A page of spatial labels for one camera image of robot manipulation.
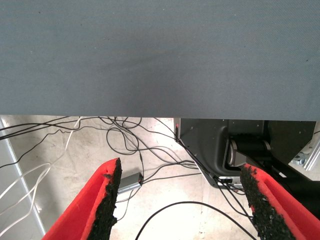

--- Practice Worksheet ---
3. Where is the black base frame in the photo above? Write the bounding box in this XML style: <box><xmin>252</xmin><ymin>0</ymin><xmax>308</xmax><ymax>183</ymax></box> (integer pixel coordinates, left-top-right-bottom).
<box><xmin>174</xmin><ymin>117</ymin><xmax>320</xmax><ymax>218</ymax></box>

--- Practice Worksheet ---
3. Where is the aluminium profile bar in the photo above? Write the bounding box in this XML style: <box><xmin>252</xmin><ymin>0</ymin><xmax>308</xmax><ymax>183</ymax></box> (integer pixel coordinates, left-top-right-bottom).
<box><xmin>288</xmin><ymin>128</ymin><xmax>320</xmax><ymax>172</ymax></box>

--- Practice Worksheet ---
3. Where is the thick black floor cable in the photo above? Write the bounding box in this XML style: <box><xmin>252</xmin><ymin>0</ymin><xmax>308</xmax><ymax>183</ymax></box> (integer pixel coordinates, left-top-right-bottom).
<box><xmin>134</xmin><ymin>200</ymin><xmax>258</xmax><ymax>240</ymax></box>

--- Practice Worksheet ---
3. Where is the white floor cable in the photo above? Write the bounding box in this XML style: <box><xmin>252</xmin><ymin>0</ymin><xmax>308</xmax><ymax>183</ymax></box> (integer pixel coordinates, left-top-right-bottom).
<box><xmin>0</xmin><ymin>162</ymin><xmax>53</xmax><ymax>240</ymax></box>
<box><xmin>0</xmin><ymin>115</ymin><xmax>87</xmax><ymax>208</ymax></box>

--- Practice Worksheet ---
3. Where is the thin black floor cable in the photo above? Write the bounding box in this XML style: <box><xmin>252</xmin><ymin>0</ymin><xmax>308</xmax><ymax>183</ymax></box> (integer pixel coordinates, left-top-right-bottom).
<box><xmin>0</xmin><ymin>115</ymin><xmax>82</xmax><ymax>170</ymax></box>
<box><xmin>106</xmin><ymin>115</ymin><xmax>145</xmax><ymax>177</ymax></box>
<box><xmin>143</xmin><ymin>171</ymin><xmax>203</xmax><ymax>183</ymax></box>

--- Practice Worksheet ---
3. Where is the grey usb hub box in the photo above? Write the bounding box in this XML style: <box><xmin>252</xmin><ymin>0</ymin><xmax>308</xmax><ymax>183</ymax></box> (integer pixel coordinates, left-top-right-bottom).
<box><xmin>117</xmin><ymin>171</ymin><xmax>145</xmax><ymax>195</ymax></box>

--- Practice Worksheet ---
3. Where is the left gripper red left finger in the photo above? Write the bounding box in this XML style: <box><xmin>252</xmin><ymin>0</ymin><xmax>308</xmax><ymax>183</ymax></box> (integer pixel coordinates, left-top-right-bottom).
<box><xmin>41</xmin><ymin>157</ymin><xmax>123</xmax><ymax>240</ymax></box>

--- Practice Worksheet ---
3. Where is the dark grey table cloth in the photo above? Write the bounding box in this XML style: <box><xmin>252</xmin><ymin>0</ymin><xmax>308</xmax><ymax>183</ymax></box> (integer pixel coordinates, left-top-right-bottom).
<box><xmin>0</xmin><ymin>0</ymin><xmax>320</xmax><ymax>120</ymax></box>

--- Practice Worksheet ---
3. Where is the black roller with grey caps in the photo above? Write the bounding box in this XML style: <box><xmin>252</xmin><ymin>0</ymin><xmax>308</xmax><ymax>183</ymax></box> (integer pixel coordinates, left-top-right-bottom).
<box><xmin>228</xmin><ymin>137</ymin><xmax>273</xmax><ymax>167</ymax></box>

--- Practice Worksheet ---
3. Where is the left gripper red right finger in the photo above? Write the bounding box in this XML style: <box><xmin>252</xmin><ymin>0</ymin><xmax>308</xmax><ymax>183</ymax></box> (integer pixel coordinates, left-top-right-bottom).
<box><xmin>239</xmin><ymin>163</ymin><xmax>320</xmax><ymax>240</ymax></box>

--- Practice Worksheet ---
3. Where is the light grey metal panel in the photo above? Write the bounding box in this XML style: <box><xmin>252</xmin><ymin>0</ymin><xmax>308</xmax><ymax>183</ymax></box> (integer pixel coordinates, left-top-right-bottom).
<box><xmin>0</xmin><ymin>115</ymin><xmax>47</xmax><ymax>240</ymax></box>

